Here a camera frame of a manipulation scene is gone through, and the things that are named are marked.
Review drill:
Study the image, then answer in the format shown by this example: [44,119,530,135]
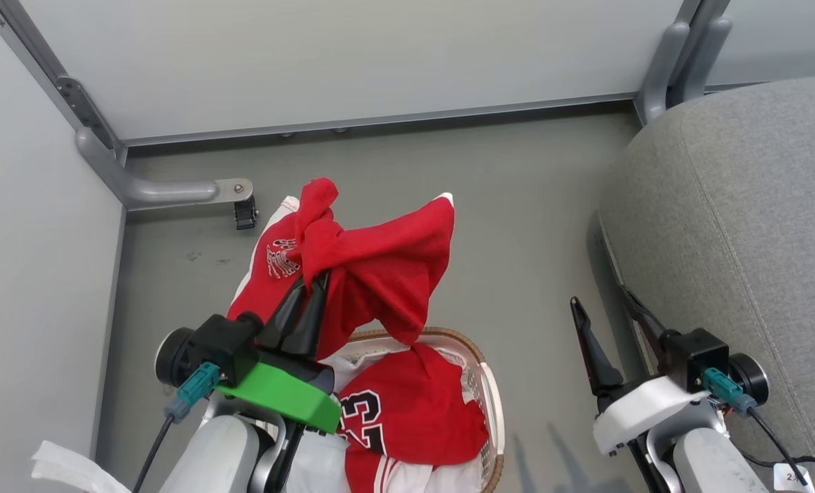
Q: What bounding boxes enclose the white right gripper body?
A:
[592,375,711,457]

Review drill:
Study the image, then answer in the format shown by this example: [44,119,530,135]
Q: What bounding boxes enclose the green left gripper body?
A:
[217,341,342,434]

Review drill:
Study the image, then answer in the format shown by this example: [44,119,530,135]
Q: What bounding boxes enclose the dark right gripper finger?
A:
[570,296,625,414]
[618,286,670,358]

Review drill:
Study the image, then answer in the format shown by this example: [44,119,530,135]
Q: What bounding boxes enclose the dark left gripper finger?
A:
[257,277,307,350]
[283,270,331,361]

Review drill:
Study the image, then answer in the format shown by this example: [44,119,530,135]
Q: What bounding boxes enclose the red jersey with white trim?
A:
[227,177,457,362]

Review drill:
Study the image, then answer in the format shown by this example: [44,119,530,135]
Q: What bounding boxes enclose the red jersey number 23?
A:
[336,342,490,493]

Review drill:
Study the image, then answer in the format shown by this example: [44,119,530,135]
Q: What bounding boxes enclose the white liner cloth in basket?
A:
[286,346,492,493]

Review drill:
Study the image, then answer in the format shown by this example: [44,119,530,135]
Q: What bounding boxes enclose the white laundry basket brown rim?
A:
[324,327,506,493]

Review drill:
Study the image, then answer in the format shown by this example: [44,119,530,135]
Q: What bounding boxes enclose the black caster wheel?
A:
[234,194,260,231]

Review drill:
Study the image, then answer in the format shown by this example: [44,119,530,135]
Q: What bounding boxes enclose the grey fabric sofa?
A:
[595,73,815,493]

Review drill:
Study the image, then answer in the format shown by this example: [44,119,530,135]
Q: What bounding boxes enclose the white paper label tag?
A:
[773,463,815,493]

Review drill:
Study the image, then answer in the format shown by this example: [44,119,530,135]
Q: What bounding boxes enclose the long grey partition foot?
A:
[75,126,255,211]

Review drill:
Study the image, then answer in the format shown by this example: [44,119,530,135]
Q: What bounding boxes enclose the white crumpled paper sheet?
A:
[30,440,133,493]

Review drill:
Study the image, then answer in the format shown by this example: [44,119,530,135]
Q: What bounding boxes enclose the right teal plug black cable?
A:
[702,367,815,488]

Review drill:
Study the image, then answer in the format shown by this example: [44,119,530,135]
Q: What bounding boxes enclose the teal plug black cable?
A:
[702,367,815,488]
[132,362,222,493]

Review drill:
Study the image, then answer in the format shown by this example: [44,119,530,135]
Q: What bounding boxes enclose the left teal plug black cable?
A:
[132,362,222,493]

